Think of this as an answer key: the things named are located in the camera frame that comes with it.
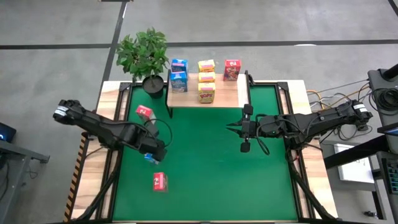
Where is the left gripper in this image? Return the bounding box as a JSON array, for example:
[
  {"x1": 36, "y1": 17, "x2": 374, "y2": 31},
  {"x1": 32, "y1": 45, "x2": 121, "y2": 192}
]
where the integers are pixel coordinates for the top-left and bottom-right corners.
[{"x1": 139, "y1": 118, "x2": 168, "y2": 162}]

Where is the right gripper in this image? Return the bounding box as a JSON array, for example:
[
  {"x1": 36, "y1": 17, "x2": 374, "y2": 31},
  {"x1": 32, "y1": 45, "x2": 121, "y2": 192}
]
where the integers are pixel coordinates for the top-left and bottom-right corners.
[{"x1": 226, "y1": 104, "x2": 261, "y2": 154}]

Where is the blue Rice Krispies cereal box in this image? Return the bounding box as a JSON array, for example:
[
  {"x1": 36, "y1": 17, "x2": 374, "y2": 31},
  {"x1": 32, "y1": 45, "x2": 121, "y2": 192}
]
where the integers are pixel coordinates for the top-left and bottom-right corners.
[
  {"x1": 170, "y1": 58, "x2": 189, "y2": 74},
  {"x1": 169, "y1": 71, "x2": 188, "y2": 93},
  {"x1": 144, "y1": 152, "x2": 161, "y2": 166}
]

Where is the red Froot Loops cereal box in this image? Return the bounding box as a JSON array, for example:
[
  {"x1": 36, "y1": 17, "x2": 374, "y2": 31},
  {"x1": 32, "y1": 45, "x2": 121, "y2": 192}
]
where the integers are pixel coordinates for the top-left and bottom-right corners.
[
  {"x1": 135, "y1": 105, "x2": 157, "y2": 125},
  {"x1": 223, "y1": 59, "x2": 243, "y2": 82},
  {"x1": 152, "y1": 171, "x2": 169, "y2": 193}
]

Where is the yellow Corn Pops cereal box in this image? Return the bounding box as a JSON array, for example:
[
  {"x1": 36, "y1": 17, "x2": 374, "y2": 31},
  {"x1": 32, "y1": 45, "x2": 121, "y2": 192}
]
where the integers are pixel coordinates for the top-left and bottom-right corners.
[
  {"x1": 198, "y1": 72, "x2": 216, "y2": 83},
  {"x1": 198, "y1": 59, "x2": 216, "y2": 73},
  {"x1": 198, "y1": 82, "x2": 216, "y2": 104}
]

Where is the wooden shelf stand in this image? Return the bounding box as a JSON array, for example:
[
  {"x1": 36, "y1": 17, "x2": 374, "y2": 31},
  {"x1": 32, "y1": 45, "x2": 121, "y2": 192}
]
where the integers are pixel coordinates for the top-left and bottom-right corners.
[{"x1": 165, "y1": 68, "x2": 255, "y2": 121}]

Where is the green table mat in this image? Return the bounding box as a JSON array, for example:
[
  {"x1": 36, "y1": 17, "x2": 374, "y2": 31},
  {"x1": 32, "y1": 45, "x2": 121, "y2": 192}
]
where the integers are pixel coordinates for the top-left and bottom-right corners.
[{"x1": 112, "y1": 85, "x2": 299, "y2": 222}]

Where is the yellow black hazard tape strip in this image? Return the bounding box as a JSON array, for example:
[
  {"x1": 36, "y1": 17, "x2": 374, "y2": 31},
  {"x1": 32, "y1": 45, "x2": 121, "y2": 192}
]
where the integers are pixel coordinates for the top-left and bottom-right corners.
[{"x1": 63, "y1": 138, "x2": 90, "y2": 222}]

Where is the green plant in black pot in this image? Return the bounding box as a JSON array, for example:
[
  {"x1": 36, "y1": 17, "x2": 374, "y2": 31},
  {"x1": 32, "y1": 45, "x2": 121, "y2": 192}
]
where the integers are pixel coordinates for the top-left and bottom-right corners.
[{"x1": 115, "y1": 27, "x2": 170, "y2": 100}]

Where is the white paper sheet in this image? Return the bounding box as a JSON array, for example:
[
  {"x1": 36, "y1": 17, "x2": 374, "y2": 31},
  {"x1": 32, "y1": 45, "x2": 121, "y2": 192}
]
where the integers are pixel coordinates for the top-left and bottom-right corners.
[{"x1": 333, "y1": 142, "x2": 376, "y2": 184}]

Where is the grey side desk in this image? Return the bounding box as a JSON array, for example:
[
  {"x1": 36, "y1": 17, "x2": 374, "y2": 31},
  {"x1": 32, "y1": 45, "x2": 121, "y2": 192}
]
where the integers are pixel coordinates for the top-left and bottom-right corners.
[{"x1": 0, "y1": 139, "x2": 51, "y2": 224}]

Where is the dark workstation desk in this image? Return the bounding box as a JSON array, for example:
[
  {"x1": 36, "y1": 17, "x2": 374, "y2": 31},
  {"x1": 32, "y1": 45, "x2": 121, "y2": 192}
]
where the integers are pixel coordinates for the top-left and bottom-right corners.
[{"x1": 323, "y1": 63, "x2": 398, "y2": 224}]

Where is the dark device with blue light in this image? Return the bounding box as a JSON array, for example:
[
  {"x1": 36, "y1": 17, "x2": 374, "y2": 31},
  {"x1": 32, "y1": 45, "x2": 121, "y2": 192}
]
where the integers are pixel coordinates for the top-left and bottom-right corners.
[{"x1": 0, "y1": 122, "x2": 17, "y2": 143}]

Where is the computer monitor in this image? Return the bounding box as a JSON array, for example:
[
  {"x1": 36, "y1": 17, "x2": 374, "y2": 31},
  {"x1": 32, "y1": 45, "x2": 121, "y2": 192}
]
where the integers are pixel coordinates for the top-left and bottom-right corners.
[{"x1": 377, "y1": 122, "x2": 398, "y2": 137}]

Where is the black keyboard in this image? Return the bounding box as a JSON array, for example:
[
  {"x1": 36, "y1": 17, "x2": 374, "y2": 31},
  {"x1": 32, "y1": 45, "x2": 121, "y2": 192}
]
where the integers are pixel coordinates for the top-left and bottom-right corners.
[{"x1": 385, "y1": 157, "x2": 398, "y2": 195}]

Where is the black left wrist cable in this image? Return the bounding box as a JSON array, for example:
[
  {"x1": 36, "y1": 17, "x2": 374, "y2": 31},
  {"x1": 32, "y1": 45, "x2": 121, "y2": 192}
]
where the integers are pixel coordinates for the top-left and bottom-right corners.
[{"x1": 143, "y1": 118, "x2": 174, "y2": 149}]

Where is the black metal rig frame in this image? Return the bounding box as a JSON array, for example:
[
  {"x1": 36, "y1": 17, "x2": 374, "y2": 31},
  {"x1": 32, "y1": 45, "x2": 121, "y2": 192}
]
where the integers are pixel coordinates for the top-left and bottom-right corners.
[{"x1": 71, "y1": 79, "x2": 340, "y2": 224}]

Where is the orange floor cable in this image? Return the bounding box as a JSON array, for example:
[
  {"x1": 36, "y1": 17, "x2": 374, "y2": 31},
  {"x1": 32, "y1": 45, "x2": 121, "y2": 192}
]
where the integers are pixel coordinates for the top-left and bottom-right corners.
[{"x1": 307, "y1": 88, "x2": 352, "y2": 113}]

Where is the black floor cable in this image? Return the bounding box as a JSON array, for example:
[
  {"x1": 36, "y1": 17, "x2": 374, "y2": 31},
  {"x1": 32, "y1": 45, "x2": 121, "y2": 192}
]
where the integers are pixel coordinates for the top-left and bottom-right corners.
[{"x1": 334, "y1": 124, "x2": 374, "y2": 141}]

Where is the grey floor cable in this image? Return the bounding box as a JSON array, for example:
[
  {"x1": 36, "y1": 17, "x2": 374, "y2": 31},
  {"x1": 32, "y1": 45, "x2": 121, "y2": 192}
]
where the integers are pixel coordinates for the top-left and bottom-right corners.
[{"x1": 307, "y1": 79, "x2": 371, "y2": 94}]

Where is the coiled black cable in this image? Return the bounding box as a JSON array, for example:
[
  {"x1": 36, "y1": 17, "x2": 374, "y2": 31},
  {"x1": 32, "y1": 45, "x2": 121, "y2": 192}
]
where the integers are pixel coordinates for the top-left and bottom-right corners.
[{"x1": 371, "y1": 88, "x2": 398, "y2": 113}]

